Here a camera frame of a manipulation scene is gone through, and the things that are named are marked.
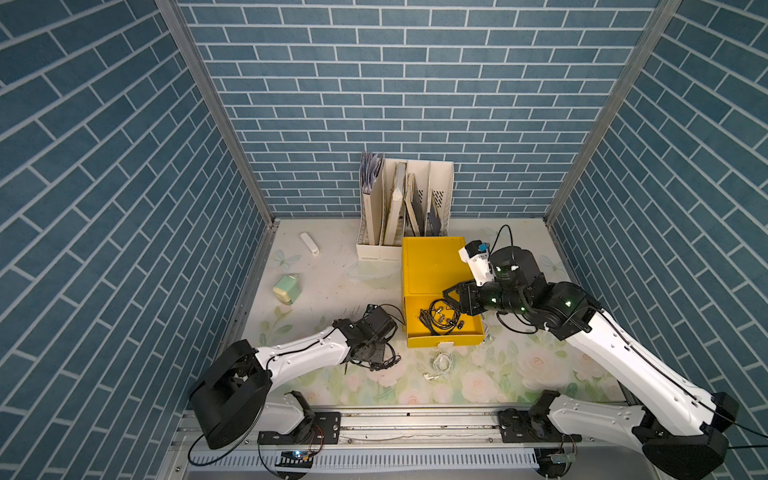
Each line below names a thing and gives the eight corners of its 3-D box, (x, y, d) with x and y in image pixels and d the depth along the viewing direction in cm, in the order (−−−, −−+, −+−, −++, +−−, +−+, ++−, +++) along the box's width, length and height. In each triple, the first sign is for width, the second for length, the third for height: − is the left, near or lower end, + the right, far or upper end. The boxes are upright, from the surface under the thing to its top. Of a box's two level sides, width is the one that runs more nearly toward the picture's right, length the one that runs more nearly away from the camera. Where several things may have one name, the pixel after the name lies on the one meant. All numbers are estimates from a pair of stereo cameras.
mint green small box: (278, 306, 98) (270, 293, 92) (284, 286, 103) (277, 273, 97) (297, 306, 98) (291, 294, 92) (302, 286, 103) (296, 273, 97)
